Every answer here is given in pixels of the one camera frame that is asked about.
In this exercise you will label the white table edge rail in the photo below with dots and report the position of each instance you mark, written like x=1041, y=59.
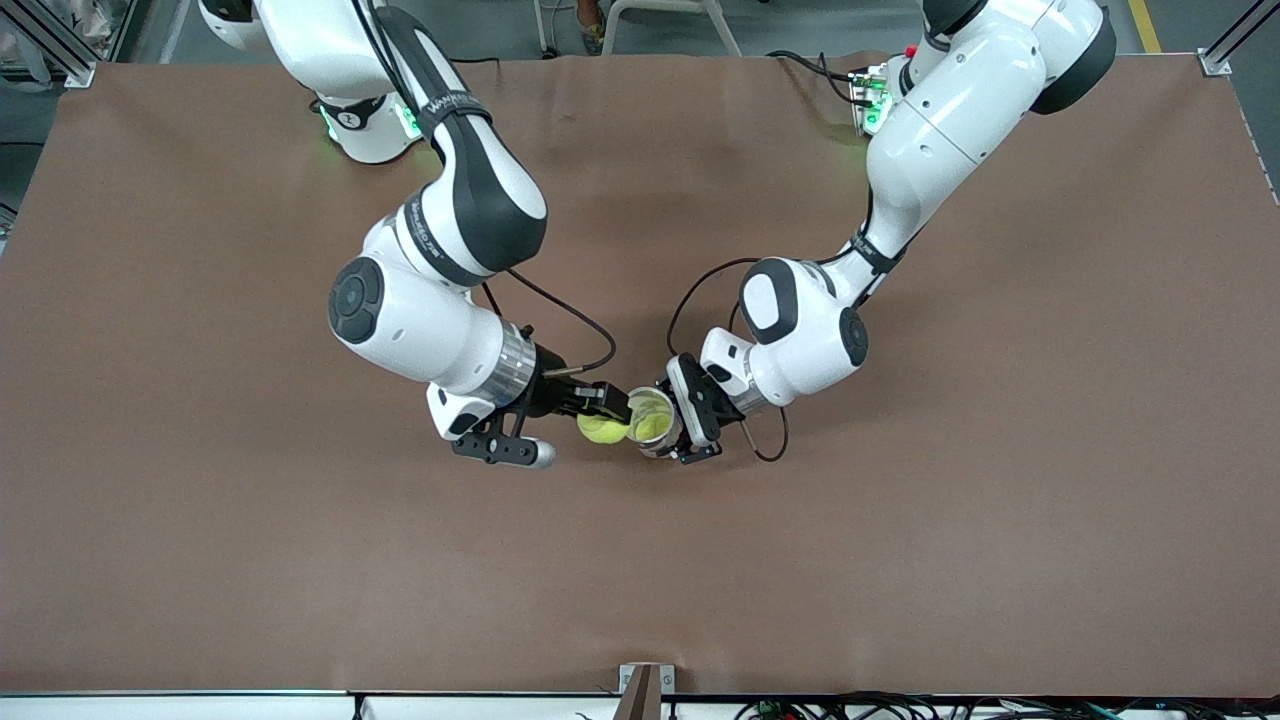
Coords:
x=200, y=708

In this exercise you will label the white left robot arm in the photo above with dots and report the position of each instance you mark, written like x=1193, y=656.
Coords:
x=930, y=130

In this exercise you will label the brown table cover mat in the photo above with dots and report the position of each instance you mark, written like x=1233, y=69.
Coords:
x=640, y=560

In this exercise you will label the clear plastic tennis ball can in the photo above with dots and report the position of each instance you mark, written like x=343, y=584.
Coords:
x=645, y=400

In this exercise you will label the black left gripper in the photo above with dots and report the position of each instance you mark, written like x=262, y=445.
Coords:
x=712, y=404

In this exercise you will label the yellow-green tennis ball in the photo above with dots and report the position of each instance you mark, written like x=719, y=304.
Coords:
x=654, y=429
x=600, y=430

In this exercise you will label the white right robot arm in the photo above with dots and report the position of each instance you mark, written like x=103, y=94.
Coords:
x=420, y=320

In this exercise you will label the aluminium camera mount post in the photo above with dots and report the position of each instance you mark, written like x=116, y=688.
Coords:
x=640, y=700

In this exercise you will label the aluminium frame corner post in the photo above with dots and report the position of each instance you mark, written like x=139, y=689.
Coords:
x=78, y=72
x=1215, y=63

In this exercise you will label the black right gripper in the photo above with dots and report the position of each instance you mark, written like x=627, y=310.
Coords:
x=553, y=391

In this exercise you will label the white stool frame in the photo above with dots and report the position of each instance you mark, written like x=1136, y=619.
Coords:
x=724, y=30

